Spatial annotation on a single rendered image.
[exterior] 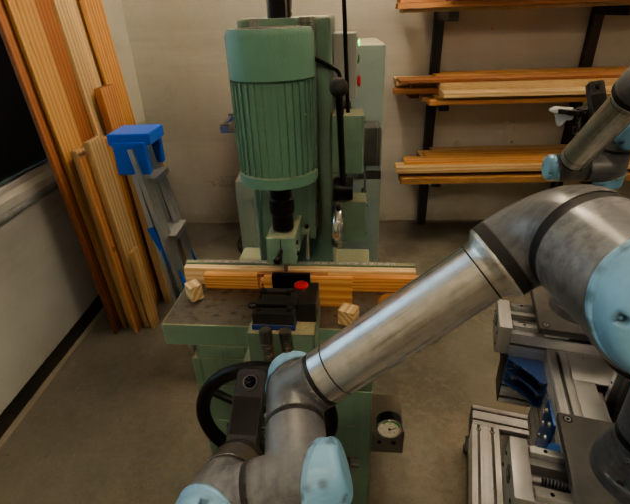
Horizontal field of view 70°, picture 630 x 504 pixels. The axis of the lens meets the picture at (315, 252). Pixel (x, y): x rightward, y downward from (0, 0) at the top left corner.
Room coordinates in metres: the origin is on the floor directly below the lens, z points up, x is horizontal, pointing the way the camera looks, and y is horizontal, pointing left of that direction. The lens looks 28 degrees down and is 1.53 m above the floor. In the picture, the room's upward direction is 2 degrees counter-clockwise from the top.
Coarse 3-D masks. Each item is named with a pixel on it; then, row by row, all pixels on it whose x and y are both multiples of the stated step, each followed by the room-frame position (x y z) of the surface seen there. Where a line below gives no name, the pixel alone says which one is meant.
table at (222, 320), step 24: (216, 288) 0.98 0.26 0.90; (192, 312) 0.88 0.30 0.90; (216, 312) 0.88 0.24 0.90; (240, 312) 0.87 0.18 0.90; (336, 312) 0.86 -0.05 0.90; (360, 312) 0.86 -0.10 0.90; (168, 336) 0.84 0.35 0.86; (192, 336) 0.83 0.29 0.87; (216, 336) 0.83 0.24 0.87; (240, 336) 0.82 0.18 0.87
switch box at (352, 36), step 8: (336, 32) 1.26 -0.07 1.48; (352, 32) 1.23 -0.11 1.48; (336, 40) 1.23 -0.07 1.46; (352, 40) 1.23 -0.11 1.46; (336, 48) 1.23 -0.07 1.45; (352, 48) 1.23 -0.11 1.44; (336, 56) 1.23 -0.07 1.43; (352, 56) 1.23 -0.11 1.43; (336, 64) 1.23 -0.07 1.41; (352, 64) 1.23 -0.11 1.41; (344, 72) 1.23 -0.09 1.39; (352, 72) 1.23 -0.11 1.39; (352, 80) 1.23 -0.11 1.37; (352, 88) 1.23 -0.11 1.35; (344, 96) 1.23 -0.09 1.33; (352, 96) 1.23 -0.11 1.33
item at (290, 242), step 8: (296, 216) 1.05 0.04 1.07; (296, 224) 1.00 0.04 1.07; (272, 232) 0.96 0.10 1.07; (280, 232) 0.96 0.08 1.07; (288, 232) 0.95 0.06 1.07; (296, 232) 0.96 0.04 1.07; (272, 240) 0.93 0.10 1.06; (280, 240) 0.92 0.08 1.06; (288, 240) 0.92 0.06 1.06; (296, 240) 0.94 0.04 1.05; (272, 248) 0.93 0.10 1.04; (280, 248) 0.92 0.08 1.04; (288, 248) 0.92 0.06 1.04; (296, 248) 0.93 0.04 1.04; (272, 256) 0.93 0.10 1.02; (288, 256) 0.92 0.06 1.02; (296, 256) 0.93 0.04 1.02
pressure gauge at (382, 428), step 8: (384, 416) 0.73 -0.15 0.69; (392, 416) 0.73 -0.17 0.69; (400, 416) 0.74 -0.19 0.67; (376, 424) 0.73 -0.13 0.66; (384, 424) 0.72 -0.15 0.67; (392, 424) 0.72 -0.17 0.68; (400, 424) 0.72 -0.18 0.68; (384, 432) 0.72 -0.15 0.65; (392, 432) 0.72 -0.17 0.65; (400, 432) 0.72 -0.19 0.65
